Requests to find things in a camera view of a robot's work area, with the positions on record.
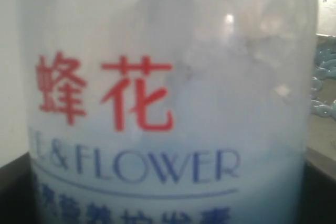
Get round silver metal plate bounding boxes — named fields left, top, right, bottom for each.
left=306, top=33, right=336, bottom=151

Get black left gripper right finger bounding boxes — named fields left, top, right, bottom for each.
left=298, top=148, right=335, bottom=224

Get clear blue pump bottle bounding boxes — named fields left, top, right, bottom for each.
left=20, top=0, right=318, bottom=223

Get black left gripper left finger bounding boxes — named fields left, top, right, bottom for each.
left=1, top=153, right=37, bottom=224

